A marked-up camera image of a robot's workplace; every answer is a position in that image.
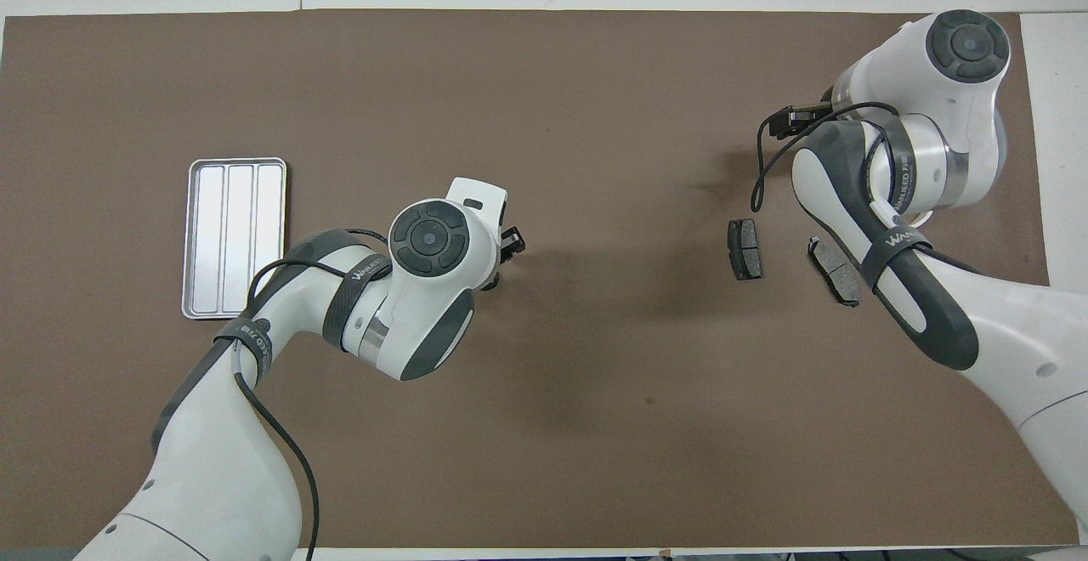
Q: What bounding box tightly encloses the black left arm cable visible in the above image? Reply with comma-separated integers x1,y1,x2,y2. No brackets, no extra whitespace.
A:
229,228,392,561

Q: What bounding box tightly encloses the silver metal tray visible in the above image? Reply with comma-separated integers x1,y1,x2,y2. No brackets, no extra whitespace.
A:
181,157,288,320

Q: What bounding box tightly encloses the dark grey brake pad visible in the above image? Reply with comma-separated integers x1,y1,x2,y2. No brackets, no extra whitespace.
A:
727,218,763,281
807,235,862,308

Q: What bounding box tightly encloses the brown table mat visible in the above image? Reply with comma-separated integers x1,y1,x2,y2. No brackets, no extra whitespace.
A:
0,8,1080,549

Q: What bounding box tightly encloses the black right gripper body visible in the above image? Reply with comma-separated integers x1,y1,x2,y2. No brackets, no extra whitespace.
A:
769,105,832,139

